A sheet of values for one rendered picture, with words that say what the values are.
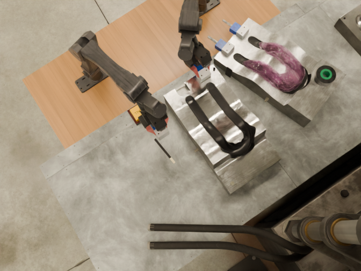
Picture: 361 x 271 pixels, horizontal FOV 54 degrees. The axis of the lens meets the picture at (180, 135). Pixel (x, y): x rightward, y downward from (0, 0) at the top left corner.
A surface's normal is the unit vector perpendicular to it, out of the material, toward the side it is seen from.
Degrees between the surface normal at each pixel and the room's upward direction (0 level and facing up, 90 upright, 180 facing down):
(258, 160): 0
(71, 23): 0
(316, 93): 0
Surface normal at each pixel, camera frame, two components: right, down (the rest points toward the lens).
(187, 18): -0.11, 0.10
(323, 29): -0.05, -0.25
